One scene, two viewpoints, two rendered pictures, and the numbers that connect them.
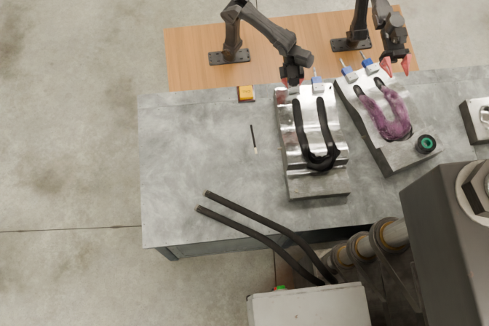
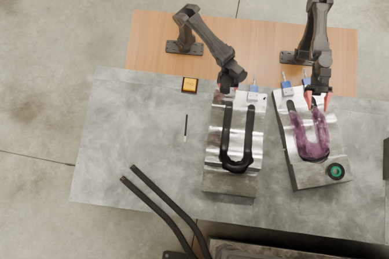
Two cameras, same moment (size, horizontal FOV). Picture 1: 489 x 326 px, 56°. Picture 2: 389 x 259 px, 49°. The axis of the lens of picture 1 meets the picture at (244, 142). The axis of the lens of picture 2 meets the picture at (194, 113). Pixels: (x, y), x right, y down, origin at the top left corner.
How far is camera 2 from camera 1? 0.41 m
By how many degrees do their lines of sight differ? 8
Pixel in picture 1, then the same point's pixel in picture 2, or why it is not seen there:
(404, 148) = (315, 170)
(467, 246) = not seen: outside the picture
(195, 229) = (115, 195)
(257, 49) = not seen: hidden behind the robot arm
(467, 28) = not seen: outside the picture
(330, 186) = (239, 188)
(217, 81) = (168, 67)
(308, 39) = (261, 46)
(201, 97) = (150, 79)
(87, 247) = (42, 176)
